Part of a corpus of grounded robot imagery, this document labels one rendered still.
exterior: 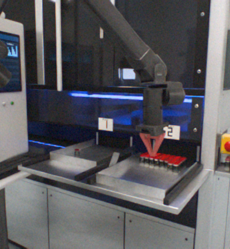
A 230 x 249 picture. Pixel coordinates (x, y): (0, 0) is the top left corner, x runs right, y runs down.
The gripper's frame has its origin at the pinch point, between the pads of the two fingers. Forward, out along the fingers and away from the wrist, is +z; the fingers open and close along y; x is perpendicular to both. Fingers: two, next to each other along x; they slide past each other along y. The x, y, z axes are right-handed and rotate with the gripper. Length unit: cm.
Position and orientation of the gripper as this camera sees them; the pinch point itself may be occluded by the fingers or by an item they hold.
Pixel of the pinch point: (152, 153)
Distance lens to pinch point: 82.9
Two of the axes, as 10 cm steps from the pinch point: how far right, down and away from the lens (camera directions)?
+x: -8.4, -0.7, 5.4
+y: 5.4, -1.5, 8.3
